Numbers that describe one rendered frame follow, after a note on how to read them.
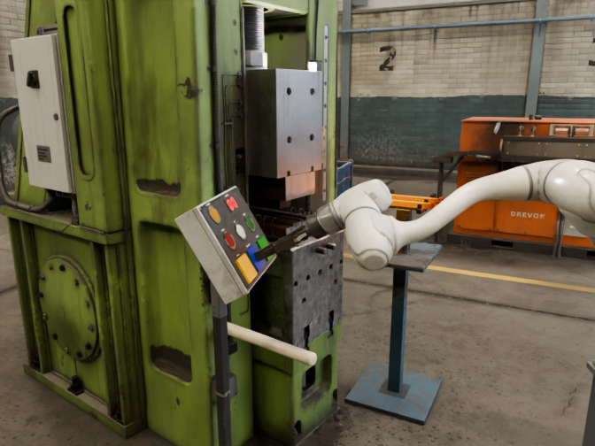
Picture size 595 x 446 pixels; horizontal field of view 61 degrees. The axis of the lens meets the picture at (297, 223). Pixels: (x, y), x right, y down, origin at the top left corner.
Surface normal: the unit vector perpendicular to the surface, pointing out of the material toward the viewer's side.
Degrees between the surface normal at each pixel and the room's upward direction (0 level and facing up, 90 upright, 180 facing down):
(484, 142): 90
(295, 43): 90
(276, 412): 90
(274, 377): 90
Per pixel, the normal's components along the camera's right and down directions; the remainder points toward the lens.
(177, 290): -0.60, 0.20
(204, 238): -0.20, 0.24
